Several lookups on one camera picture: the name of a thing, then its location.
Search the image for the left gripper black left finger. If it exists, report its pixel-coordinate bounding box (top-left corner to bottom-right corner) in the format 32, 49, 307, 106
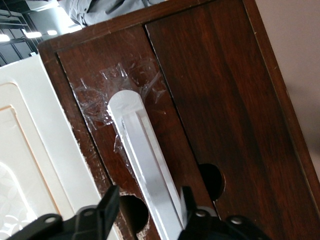
7, 185, 121, 240

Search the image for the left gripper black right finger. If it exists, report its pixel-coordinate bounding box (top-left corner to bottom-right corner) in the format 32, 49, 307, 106
178, 186, 271, 240

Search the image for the white bar drawer handle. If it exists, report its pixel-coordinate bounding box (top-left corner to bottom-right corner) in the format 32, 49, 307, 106
107, 89, 187, 240

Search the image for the wooden drawer with white handle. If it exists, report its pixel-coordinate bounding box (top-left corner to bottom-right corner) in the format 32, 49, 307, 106
56, 24, 216, 240

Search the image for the dark wooden drawer cabinet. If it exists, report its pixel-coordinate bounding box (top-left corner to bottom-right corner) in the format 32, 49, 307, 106
37, 0, 320, 240

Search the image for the white panelled cabinet door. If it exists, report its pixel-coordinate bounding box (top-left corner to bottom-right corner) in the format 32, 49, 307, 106
0, 53, 123, 240

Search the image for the clear adhesive tape patch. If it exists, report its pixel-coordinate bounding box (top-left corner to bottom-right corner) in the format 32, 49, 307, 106
69, 58, 168, 153

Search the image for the person in grey jacket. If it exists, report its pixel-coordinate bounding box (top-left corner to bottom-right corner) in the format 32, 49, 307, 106
58, 0, 166, 28

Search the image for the wooden drawer without handle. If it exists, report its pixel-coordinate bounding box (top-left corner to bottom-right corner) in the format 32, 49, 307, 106
144, 0, 318, 240

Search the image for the dark metal frame structure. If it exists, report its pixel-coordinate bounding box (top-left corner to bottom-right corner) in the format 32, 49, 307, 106
0, 0, 61, 67

